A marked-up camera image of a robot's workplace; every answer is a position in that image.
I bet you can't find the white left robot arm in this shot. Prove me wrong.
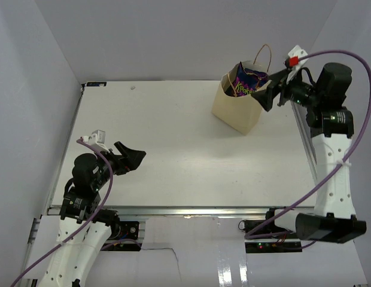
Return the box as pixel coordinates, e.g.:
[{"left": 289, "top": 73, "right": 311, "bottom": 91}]
[{"left": 38, "top": 138, "right": 146, "bottom": 286}]

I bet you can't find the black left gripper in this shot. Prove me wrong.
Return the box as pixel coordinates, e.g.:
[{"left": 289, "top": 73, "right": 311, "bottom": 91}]
[{"left": 92, "top": 141, "right": 145, "bottom": 190}]

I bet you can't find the dark blue snack bag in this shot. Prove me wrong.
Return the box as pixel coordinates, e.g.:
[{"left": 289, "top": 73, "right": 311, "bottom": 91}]
[{"left": 232, "top": 62, "right": 268, "bottom": 97}]

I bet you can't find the aluminium table front rail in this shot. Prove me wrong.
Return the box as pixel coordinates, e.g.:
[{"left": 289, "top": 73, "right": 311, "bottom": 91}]
[{"left": 47, "top": 206, "right": 317, "bottom": 216}]

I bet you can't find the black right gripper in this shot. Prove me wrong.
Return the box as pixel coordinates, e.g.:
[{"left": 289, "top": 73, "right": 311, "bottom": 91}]
[{"left": 251, "top": 67, "right": 322, "bottom": 112}]

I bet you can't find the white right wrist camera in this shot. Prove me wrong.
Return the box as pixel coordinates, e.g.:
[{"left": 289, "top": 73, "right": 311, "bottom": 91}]
[{"left": 285, "top": 45, "right": 308, "bottom": 84}]

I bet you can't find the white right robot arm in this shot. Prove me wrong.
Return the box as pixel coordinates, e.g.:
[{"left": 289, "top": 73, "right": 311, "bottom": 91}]
[{"left": 253, "top": 63, "right": 367, "bottom": 243}]

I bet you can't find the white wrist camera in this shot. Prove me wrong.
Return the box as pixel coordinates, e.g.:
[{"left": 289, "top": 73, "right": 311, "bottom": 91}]
[
  {"left": 285, "top": 45, "right": 308, "bottom": 84},
  {"left": 81, "top": 129, "right": 108, "bottom": 152}
]

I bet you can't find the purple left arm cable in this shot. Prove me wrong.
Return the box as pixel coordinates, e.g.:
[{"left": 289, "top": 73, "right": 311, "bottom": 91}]
[{"left": 9, "top": 136, "right": 142, "bottom": 287}]

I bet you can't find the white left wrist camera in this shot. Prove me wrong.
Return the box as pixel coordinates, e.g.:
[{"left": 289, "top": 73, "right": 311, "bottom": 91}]
[{"left": 81, "top": 129, "right": 108, "bottom": 152}]

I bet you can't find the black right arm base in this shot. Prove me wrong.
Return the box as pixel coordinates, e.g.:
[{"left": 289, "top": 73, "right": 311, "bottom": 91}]
[{"left": 238, "top": 208, "right": 302, "bottom": 254}]

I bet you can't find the blue label sticker left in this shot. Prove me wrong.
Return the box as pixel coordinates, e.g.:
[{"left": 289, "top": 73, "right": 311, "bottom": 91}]
[{"left": 86, "top": 82, "right": 107, "bottom": 87}]

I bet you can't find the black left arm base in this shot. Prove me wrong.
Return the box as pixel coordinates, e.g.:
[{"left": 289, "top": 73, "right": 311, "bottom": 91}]
[{"left": 93, "top": 209, "right": 141, "bottom": 251}]

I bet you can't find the beige paper bag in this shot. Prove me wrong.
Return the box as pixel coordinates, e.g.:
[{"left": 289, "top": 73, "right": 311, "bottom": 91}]
[{"left": 212, "top": 54, "right": 272, "bottom": 135}]

